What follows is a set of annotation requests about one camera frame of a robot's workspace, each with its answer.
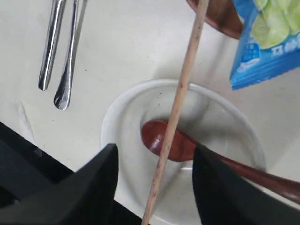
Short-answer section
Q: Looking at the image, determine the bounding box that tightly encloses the brown wooden plate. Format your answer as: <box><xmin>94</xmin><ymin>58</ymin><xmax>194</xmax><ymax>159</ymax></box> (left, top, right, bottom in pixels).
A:
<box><xmin>187</xmin><ymin>0</ymin><xmax>243</xmax><ymax>40</ymax></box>

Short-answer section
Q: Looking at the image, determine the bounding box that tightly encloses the silver metal fork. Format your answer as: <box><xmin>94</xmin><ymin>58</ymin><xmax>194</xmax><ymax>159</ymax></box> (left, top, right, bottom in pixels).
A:
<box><xmin>53</xmin><ymin>0</ymin><xmax>86</xmax><ymax>110</ymax></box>

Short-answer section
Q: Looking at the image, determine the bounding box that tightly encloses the brown wooden spoon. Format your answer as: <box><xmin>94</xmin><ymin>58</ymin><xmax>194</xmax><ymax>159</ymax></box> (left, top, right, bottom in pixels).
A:
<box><xmin>141</xmin><ymin>120</ymin><xmax>300</xmax><ymax>204</ymax></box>

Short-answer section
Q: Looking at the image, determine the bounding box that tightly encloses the wooden chopstick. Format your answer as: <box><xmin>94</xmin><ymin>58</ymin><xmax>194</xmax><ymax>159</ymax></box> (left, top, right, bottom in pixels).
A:
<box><xmin>141</xmin><ymin>0</ymin><xmax>209</xmax><ymax>225</ymax></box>

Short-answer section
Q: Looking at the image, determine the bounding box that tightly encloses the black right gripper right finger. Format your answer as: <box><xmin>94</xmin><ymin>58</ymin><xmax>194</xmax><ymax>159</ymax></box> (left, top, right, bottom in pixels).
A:
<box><xmin>192</xmin><ymin>145</ymin><xmax>300</xmax><ymax>225</ymax></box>

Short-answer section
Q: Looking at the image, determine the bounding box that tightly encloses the blue chips bag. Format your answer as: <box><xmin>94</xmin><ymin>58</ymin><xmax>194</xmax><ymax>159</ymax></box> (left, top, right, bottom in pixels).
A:
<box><xmin>230</xmin><ymin>0</ymin><xmax>300</xmax><ymax>90</ymax></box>

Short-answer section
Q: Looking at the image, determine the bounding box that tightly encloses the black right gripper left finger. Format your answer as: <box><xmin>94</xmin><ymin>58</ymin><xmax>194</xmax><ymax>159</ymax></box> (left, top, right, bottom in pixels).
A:
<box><xmin>0</xmin><ymin>143</ymin><xmax>119</xmax><ymax>225</ymax></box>

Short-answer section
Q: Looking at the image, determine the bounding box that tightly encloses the speckled ceramic bowl with flowers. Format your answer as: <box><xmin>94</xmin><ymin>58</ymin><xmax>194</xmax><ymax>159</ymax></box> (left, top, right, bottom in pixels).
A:
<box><xmin>101</xmin><ymin>80</ymin><xmax>266</xmax><ymax>225</ymax></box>

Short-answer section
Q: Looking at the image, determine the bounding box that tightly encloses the silver table knife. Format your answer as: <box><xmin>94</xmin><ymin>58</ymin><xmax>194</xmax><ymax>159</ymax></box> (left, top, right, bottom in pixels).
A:
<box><xmin>38</xmin><ymin>0</ymin><xmax>66</xmax><ymax>91</ymax></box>

